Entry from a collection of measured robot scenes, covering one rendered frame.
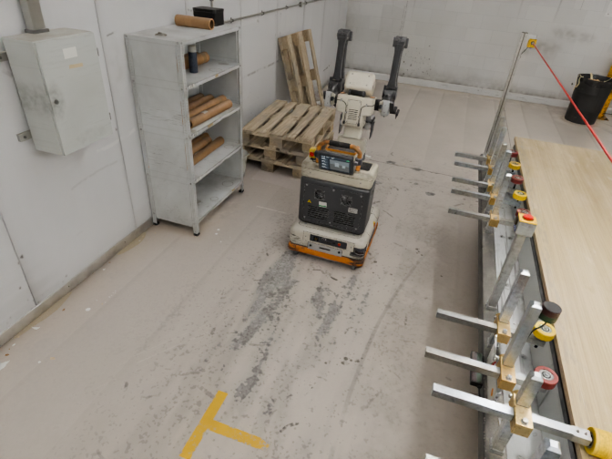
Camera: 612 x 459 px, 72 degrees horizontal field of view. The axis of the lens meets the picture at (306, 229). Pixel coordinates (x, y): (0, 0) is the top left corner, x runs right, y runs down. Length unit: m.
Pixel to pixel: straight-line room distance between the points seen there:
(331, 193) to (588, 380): 2.01
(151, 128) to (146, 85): 0.33
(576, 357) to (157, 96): 2.94
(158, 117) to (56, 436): 2.14
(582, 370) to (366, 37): 8.02
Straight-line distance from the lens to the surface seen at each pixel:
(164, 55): 3.26
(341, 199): 3.21
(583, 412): 1.78
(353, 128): 3.38
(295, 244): 3.44
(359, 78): 3.32
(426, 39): 9.06
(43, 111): 2.75
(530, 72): 9.19
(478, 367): 1.78
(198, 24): 3.68
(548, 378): 1.81
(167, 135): 3.45
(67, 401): 2.78
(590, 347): 2.03
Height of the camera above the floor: 2.12
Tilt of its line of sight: 33 degrees down
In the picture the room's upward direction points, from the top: 4 degrees clockwise
